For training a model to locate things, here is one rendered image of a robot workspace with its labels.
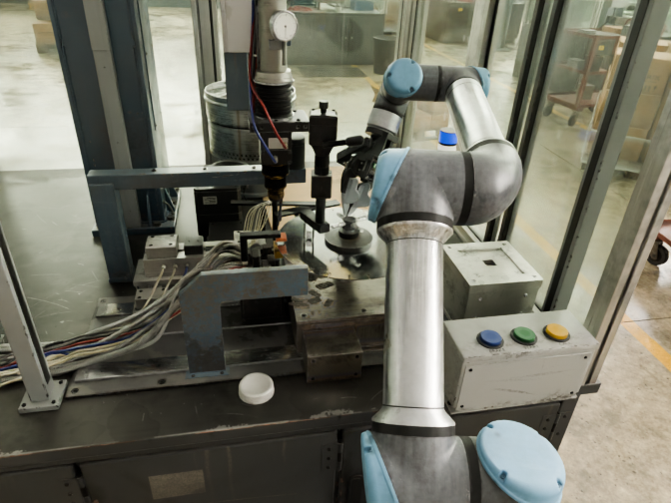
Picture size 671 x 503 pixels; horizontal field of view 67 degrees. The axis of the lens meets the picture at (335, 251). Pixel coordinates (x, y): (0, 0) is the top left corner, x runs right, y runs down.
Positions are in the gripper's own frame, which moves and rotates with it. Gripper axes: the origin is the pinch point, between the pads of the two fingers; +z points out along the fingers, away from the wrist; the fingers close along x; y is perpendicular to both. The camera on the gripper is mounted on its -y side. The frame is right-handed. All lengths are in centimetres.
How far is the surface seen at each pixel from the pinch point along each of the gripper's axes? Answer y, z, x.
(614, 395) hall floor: 12, 33, 153
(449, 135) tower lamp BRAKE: 9.4, -25.4, 14.3
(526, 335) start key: 46.0, 10.6, 16.0
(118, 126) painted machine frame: -53, 0, -43
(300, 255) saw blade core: 6.9, 12.7, -12.8
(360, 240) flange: 9.5, 5.1, -0.4
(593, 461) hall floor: 26, 53, 122
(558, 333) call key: 49, 8, 21
